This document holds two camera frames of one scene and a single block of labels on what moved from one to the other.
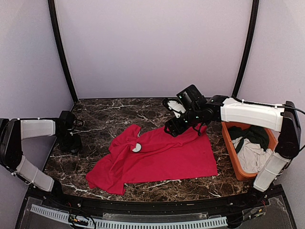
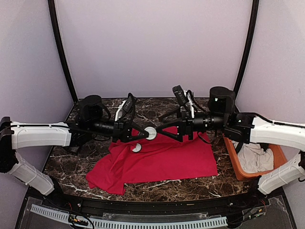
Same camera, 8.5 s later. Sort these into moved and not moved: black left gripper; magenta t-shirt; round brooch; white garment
Moved: black left gripper
Not moved: magenta t-shirt; round brooch; white garment
